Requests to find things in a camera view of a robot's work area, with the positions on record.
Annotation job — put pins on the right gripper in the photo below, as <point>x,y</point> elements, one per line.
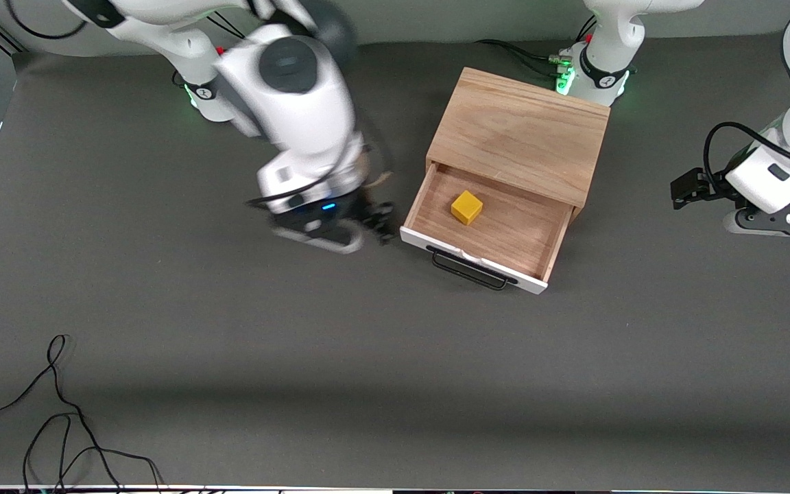
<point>362,208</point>

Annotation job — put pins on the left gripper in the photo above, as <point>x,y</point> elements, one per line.
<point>712,186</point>

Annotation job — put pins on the yellow cube block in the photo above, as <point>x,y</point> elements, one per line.
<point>466,207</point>

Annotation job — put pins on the wooden drawer with white front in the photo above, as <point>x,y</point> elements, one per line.
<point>511,226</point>

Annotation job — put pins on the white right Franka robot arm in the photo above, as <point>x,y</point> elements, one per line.
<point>299,96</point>

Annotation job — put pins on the light wooden drawer cabinet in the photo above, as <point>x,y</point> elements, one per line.
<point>518,130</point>

